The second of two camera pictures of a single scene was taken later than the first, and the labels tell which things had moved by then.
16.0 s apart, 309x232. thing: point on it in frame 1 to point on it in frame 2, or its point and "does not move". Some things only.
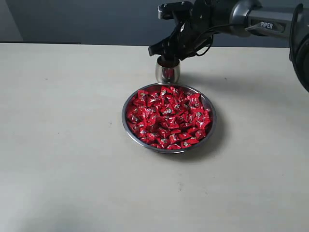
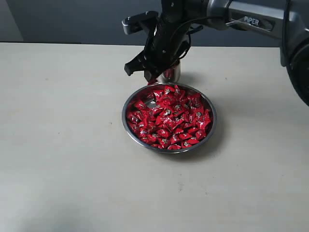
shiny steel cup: x=167 y=71 does not move
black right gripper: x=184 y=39 to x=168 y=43
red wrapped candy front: x=163 y=143 does not move
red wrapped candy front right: x=188 y=143 does not move
